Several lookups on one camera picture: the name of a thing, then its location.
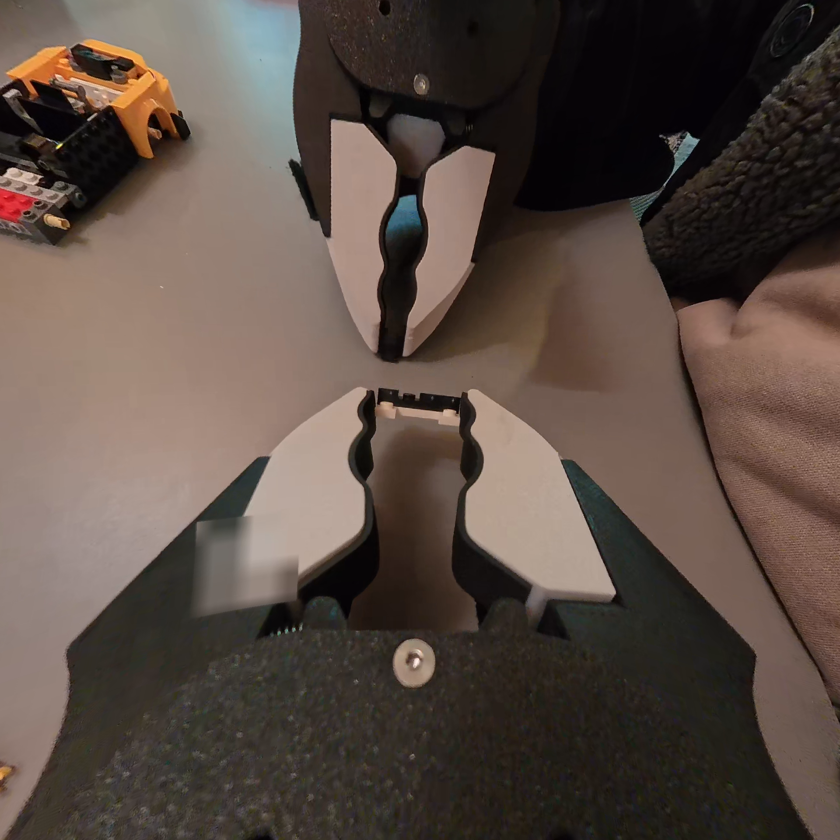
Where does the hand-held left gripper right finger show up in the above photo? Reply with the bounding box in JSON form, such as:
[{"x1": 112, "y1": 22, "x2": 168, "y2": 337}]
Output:
[{"x1": 453, "y1": 388, "x2": 621, "y2": 622}]

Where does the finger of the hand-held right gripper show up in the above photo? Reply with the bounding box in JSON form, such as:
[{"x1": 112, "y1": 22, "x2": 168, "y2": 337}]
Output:
[
  {"x1": 326, "y1": 117, "x2": 403, "y2": 363},
  {"x1": 399, "y1": 146, "x2": 497, "y2": 363}
]

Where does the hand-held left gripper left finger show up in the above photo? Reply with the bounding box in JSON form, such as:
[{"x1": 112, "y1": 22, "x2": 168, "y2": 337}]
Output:
[{"x1": 249, "y1": 387, "x2": 382, "y2": 602}]

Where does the small black and white lego piece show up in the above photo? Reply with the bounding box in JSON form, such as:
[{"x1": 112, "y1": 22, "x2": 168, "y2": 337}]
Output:
[{"x1": 375, "y1": 387, "x2": 471, "y2": 426}]

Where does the orange and black lego vehicle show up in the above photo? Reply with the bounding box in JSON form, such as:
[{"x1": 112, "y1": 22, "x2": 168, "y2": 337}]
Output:
[{"x1": 0, "y1": 39, "x2": 193, "y2": 248}]

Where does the teal patterned cloth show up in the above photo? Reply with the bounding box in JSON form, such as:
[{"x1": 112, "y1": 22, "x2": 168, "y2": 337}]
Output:
[{"x1": 658, "y1": 133, "x2": 700, "y2": 168}]

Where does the dark fleece jacket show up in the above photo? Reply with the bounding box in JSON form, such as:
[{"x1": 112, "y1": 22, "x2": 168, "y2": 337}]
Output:
[{"x1": 640, "y1": 26, "x2": 840, "y2": 304}]

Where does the black corduroy jacket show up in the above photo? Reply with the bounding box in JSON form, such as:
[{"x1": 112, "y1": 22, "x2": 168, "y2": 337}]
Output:
[{"x1": 515, "y1": 0, "x2": 840, "y2": 212}]

